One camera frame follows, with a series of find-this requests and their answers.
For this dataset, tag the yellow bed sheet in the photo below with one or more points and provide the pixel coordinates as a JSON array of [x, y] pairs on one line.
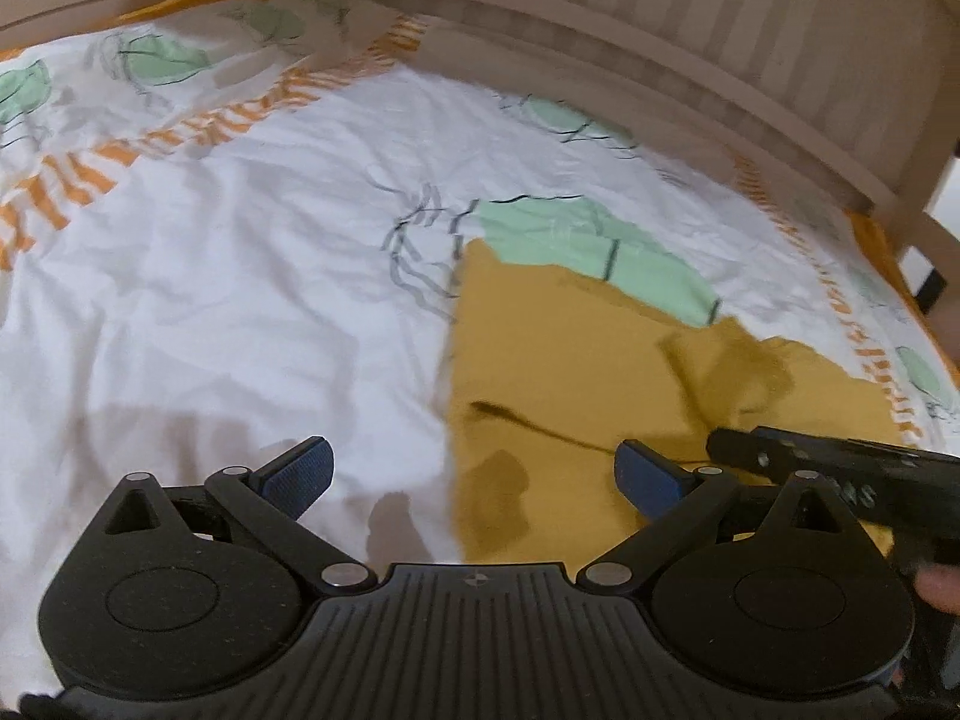
[[881, 255]]

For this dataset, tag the person's right hand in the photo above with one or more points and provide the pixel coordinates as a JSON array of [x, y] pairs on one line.
[[941, 589]]

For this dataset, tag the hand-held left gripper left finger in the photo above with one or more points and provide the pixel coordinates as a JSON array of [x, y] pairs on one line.
[[304, 471]]

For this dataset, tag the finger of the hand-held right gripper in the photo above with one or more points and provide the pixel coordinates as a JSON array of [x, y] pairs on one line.
[[746, 451]]

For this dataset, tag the mustard yellow small garment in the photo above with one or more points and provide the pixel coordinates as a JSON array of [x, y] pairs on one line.
[[562, 345]]

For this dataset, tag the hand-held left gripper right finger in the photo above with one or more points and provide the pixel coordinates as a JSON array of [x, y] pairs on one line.
[[646, 478]]

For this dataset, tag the white printed blanket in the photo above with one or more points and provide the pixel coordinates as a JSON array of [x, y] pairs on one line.
[[225, 277]]

